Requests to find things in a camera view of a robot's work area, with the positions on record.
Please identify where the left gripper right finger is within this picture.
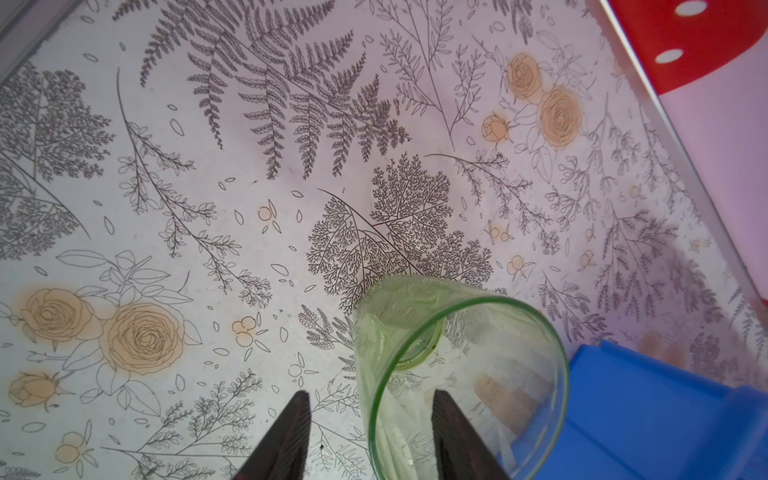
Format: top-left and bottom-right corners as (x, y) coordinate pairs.
(431, 390), (509, 480)

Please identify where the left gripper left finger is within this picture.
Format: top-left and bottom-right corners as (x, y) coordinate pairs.
(232, 390), (312, 480)

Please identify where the blue plastic bin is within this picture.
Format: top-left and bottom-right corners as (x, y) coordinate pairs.
(536, 343), (767, 479)

